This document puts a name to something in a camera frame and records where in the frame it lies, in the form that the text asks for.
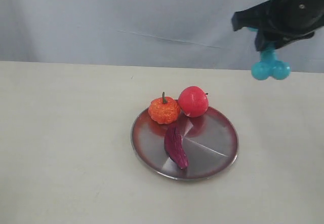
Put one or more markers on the orange toy pumpkin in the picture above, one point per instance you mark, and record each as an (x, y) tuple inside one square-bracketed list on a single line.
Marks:
[(164, 110)]

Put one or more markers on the purple toy sweet potato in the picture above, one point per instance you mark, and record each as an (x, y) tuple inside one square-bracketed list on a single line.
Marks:
[(173, 146)]

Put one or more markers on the white backdrop curtain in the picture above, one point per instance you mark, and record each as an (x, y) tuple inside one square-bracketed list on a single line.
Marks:
[(159, 33)]

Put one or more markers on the blue toy bone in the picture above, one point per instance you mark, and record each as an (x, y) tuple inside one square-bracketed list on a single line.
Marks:
[(269, 65)]

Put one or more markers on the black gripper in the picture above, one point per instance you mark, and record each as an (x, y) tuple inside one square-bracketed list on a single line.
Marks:
[(289, 15)]

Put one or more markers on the round metal plate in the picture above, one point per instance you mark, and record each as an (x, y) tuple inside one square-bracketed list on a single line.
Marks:
[(209, 141)]

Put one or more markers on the red toy apple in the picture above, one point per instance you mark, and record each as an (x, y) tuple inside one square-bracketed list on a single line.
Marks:
[(193, 101)]

